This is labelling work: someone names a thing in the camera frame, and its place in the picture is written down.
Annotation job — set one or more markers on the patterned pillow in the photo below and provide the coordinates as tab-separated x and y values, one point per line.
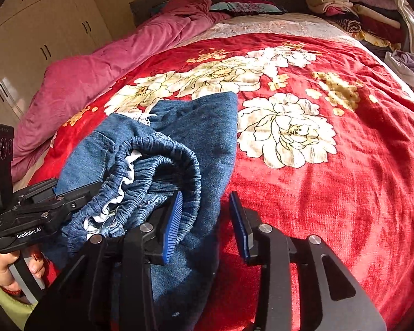
248	7

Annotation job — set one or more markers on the person's left hand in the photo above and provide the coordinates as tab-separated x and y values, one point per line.
1	270

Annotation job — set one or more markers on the person's left forearm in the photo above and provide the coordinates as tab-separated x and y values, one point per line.
7	312

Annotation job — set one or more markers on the red floral blanket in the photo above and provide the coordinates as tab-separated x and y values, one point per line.
331	196

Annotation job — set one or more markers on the floral bag of purple clothes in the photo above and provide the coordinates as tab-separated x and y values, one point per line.
410	67

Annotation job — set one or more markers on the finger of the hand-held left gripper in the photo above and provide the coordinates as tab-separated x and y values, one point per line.
38	189
79	194

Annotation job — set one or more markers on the beige wardrobe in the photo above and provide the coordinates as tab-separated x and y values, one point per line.
38	17

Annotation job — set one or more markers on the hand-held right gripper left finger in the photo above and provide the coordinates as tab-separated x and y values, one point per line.
172	224

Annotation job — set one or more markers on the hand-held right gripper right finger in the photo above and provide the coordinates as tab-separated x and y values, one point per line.
239	224

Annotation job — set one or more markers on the pink quilt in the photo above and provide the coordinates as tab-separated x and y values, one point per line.
89	72

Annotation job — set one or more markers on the pile of folded clothes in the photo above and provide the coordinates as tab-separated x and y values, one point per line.
362	10

